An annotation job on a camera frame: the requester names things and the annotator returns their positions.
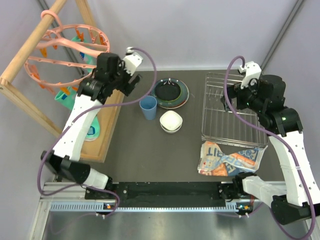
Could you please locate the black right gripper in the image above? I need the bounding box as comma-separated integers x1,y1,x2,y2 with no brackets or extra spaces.
221,75,266,114

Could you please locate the wire dish rack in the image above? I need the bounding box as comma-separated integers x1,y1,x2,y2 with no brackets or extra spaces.
201,72,268,148

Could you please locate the aluminium frame rail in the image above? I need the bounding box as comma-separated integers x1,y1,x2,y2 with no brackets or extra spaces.
27,181,320,240

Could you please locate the light blue cup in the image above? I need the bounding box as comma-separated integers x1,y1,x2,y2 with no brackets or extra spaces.
139,95,158,120

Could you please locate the red teal floral plate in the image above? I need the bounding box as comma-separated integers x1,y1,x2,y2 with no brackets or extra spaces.
156,93,190,110

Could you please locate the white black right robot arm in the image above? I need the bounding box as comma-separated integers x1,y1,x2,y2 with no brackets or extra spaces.
221,75,320,226

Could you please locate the teal patterned sock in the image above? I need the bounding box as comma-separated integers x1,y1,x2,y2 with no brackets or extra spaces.
54,86,101,142
71,36,97,74

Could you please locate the wooden drying stand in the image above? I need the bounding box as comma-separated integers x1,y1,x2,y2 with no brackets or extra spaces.
0,0,114,149

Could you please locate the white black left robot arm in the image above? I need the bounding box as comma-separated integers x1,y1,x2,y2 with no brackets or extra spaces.
41,49,143,199

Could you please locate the white bowl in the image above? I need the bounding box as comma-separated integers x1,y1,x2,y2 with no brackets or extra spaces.
159,110,183,130

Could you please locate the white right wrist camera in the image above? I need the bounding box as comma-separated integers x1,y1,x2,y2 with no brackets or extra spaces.
238,61,262,89

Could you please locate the wooden tray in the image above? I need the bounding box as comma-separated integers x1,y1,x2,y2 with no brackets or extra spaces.
55,69,131,164

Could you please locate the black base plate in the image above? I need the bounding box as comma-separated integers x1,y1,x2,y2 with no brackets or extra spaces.
84,181,264,208

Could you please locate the printed dish towel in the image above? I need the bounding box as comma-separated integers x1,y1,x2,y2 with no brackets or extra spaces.
197,141,267,177

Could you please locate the pink round clip hanger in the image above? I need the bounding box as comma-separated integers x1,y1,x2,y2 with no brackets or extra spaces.
24,10,110,95

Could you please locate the lime green bowl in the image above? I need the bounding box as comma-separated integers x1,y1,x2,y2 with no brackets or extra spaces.
160,125,182,134

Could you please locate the dark blue speckled plate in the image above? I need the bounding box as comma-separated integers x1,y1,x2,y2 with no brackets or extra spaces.
150,77,190,109

